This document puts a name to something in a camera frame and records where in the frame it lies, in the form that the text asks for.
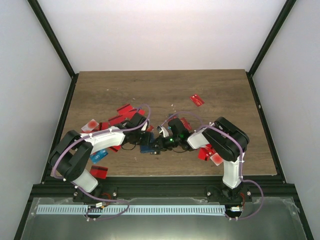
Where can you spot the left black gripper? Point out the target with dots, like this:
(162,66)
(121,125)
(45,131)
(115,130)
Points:
(147,139)

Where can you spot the red striped card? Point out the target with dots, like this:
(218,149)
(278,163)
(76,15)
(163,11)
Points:
(115,148)
(124,109)

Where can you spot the navy blue card holder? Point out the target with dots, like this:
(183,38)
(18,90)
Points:
(145,149)

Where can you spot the white red dot card left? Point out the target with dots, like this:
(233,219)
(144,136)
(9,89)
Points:
(90,126)

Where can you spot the white slotted cable duct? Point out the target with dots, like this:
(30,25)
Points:
(203,210)

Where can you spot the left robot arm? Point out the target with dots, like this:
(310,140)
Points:
(69,158)

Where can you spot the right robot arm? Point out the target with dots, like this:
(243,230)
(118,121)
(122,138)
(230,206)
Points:
(225,139)

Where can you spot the red card front left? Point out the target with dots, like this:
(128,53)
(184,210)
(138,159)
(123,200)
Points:
(99,172)

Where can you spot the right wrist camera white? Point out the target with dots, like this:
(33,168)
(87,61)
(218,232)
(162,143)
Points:
(162,131)

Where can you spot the red striped card left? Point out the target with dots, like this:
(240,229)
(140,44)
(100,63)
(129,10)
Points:
(115,148)

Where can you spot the blue card left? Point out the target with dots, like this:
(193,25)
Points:
(98,156)

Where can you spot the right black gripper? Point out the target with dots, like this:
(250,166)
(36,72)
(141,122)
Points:
(162,146)

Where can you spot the white red dot card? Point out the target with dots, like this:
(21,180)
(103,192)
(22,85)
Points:
(90,126)
(216,159)

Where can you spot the red striped card top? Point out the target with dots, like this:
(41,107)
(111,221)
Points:
(124,109)

